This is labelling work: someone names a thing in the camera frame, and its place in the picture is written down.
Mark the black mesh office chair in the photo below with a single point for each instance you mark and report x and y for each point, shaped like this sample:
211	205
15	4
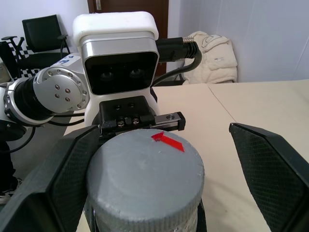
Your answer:
42	33

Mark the grey jar lid red arrow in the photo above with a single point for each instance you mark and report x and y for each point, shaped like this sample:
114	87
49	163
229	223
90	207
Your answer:
144	176

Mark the black white chequered board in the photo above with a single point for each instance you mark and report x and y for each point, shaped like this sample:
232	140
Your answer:
26	52

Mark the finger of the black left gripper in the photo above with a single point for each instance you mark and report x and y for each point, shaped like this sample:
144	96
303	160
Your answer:
88	221
202	217

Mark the cream white jacket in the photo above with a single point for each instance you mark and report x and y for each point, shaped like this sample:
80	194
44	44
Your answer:
214	60

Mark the black folding chair frame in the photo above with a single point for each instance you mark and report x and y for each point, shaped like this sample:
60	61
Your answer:
9	55

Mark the grey jar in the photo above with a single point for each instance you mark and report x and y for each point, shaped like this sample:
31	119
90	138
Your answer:
183	226

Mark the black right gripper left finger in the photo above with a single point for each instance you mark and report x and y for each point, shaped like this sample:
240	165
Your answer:
48	183

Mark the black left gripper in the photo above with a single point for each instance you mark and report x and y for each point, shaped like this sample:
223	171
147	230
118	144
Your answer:
125	108

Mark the white black sneaker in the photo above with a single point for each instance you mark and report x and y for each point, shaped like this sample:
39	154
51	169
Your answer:
9	192

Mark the person's black trouser leg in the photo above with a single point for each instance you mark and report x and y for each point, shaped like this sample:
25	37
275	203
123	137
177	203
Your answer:
6	166

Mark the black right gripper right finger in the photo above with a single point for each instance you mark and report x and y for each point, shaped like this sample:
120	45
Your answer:
277	174

